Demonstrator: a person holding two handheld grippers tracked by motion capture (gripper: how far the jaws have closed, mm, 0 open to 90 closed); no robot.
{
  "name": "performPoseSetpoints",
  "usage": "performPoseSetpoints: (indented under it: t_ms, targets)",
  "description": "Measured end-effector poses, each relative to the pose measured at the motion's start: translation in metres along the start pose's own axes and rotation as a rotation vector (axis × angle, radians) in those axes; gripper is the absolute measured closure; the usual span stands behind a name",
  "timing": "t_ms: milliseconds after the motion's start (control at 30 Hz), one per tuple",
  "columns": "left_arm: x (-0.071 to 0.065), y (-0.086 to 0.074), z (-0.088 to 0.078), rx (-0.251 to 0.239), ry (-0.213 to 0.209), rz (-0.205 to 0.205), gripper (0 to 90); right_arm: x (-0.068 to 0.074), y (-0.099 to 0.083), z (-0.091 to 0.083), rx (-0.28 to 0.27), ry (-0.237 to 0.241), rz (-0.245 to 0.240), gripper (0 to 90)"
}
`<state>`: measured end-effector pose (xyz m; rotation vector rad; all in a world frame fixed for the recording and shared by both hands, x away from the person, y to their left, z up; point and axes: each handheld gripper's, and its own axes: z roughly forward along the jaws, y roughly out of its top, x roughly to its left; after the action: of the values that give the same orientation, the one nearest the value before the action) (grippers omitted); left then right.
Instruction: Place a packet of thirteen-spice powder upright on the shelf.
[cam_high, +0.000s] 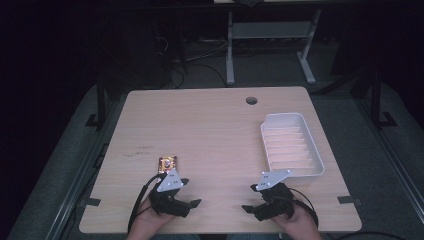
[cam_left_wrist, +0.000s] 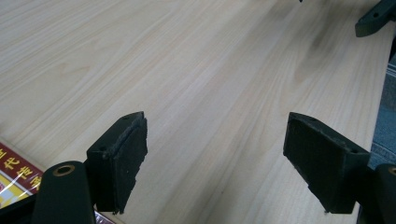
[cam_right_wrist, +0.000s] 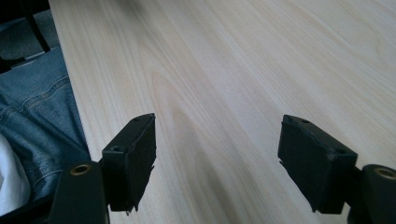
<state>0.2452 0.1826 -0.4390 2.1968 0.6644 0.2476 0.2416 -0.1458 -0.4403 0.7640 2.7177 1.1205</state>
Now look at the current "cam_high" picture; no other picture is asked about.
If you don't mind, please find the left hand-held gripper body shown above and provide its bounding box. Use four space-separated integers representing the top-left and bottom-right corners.
148 167 193 219

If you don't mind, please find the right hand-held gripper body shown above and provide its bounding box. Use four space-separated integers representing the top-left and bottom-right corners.
252 168 297 222

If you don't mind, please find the orange snack packet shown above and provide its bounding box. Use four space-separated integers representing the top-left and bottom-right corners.
157 155 179 175

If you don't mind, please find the white ribbed plastic tray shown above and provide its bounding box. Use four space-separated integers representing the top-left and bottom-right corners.
259 112 326 178

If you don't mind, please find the person's right hand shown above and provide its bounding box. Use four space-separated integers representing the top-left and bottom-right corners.
269 199 318 232

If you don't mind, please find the person's left hand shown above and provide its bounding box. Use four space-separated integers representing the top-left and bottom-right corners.
134 196 177 231

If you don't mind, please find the dark tape strip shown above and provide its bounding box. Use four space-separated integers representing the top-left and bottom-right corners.
79 197 102 208
336 195 363 206

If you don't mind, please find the black metal stand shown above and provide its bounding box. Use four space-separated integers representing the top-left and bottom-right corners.
84 77 108 132
369 68 399 131

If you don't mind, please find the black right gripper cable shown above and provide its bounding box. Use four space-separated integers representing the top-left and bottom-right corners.
288 187 320 228

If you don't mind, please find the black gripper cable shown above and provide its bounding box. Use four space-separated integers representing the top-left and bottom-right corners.
288 187 320 228
127 172 168 234

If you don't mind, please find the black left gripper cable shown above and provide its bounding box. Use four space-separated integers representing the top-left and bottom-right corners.
127 172 168 234

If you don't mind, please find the black floor cable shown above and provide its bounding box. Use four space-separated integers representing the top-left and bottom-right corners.
333 230 413 240

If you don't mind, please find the bundle of floor cables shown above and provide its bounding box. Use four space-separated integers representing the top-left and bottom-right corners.
156 34 231 90

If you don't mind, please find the white metal desk frame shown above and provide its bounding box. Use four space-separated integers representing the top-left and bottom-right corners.
225 8 323 87

